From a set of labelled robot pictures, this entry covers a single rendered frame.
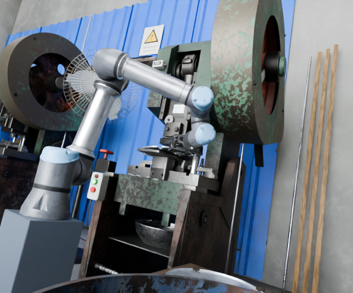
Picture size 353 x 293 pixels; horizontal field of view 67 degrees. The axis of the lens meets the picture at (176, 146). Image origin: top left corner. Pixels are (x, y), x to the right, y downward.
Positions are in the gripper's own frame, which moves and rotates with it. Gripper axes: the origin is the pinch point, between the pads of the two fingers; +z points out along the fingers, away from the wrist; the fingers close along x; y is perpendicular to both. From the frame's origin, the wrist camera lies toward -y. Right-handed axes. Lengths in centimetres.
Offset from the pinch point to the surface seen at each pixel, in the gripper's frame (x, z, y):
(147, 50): -164, 176, -15
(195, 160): 3.9, -2.7, -10.2
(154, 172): 11.7, 11.5, 5.2
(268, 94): -49, 1, -58
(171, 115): -22.8, 14.8, -0.6
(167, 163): 6.5, 6.3, 0.9
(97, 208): 33.6, 23.5, 28.2
